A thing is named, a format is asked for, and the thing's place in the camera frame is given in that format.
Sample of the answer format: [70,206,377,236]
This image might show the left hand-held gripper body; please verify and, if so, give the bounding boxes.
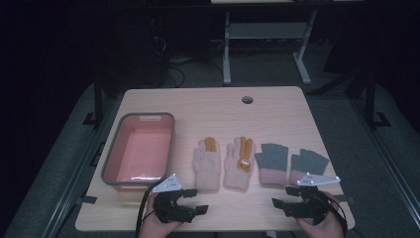
[152,173,199,224]

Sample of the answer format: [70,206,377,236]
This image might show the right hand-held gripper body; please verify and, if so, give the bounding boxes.
[283,172,341,226]

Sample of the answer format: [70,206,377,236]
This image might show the beige glove orange fingers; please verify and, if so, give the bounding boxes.
[192,136,222,192]

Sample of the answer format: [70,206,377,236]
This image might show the grey fingerless glove pink cuff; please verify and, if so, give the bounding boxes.
[254,142,290,186]
[288,148,331,186]

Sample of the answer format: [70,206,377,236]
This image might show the beige glove orange animal print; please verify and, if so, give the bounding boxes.
[223,136,256,191]

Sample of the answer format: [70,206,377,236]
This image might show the pink basin with grey rim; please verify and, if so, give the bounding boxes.
[100,112,176,192]

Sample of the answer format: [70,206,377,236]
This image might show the person's right hand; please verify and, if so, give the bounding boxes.
[295,191,345,238]

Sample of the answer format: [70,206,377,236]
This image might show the person's left hand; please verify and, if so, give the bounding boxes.
[138,192,184,238]

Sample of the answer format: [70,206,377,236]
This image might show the black metal stand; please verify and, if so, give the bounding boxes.
[82,73,106,127]
[363,63,392,129]

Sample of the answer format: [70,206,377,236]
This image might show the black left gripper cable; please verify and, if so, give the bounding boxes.
[134,182,159,238]

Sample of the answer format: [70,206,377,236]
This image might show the black floor cables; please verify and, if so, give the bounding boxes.
[160,36,226,89]

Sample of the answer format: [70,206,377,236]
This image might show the grey metal desk frame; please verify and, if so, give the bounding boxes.
[222,9,319,86]

